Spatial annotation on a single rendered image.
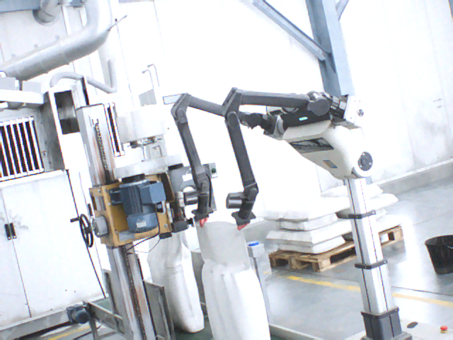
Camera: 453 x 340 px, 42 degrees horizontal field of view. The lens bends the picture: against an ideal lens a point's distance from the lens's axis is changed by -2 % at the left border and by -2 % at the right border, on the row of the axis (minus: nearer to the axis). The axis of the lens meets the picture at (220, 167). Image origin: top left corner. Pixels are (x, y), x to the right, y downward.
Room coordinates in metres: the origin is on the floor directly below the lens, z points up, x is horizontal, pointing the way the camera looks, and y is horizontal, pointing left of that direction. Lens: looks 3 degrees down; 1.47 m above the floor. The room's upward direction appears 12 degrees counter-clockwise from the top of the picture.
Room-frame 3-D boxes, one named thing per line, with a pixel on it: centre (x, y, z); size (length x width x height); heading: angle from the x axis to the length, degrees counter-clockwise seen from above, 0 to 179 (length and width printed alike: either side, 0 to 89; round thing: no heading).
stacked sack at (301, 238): (5.95, -0.87, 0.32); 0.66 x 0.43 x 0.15; 121
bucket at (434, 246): (4.81, -1.66, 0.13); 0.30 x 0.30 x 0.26
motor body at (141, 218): (2.97, 0.43, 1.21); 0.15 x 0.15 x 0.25
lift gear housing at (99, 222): (3.09, 0.68, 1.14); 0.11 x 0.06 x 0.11; 29
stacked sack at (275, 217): (6.30, -0.67, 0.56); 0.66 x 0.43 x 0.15; 116
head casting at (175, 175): (3.39, 0.24, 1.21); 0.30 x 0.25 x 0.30; 29
